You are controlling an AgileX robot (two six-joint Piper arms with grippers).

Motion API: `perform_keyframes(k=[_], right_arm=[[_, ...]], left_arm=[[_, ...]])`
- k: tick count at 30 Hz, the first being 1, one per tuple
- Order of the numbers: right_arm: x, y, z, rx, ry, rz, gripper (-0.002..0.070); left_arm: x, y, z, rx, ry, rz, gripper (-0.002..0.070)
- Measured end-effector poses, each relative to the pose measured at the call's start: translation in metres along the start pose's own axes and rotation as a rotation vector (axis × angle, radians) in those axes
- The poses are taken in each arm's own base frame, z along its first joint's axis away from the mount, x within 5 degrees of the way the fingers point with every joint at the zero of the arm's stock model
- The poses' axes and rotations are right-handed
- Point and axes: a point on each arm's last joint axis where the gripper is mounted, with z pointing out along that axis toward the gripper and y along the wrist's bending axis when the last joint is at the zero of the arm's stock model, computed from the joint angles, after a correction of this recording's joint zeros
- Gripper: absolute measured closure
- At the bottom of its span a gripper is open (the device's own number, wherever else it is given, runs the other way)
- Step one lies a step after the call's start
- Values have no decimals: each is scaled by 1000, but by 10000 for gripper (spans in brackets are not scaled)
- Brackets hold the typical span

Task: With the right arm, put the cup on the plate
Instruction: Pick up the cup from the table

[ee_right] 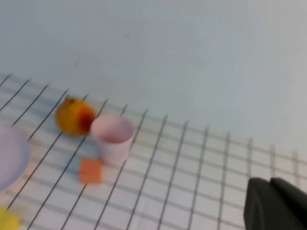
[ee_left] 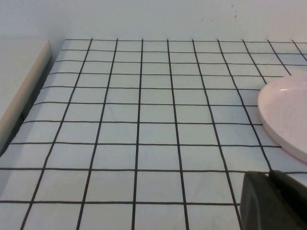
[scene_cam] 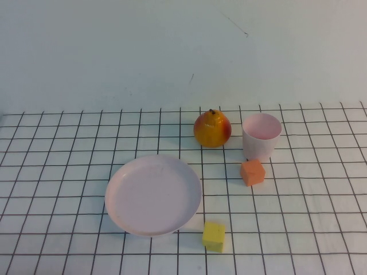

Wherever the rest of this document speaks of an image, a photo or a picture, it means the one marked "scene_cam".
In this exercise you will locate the orange foam cube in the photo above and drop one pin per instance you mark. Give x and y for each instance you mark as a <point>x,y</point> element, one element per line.
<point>252,173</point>

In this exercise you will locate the pink plastic cup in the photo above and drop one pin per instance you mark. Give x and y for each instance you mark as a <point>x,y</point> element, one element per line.
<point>259,146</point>

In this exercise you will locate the yellow red toy pear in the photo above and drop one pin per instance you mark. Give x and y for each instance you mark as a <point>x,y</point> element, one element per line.
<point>210,134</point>

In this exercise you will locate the pink round plate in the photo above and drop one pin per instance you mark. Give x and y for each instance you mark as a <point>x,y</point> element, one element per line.
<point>152,197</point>

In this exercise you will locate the yellow foam cube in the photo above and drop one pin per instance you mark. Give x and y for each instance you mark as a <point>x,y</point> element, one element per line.
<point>213,236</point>

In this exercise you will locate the white black grid tablecloth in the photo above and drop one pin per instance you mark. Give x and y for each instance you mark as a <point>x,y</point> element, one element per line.
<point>57,172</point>

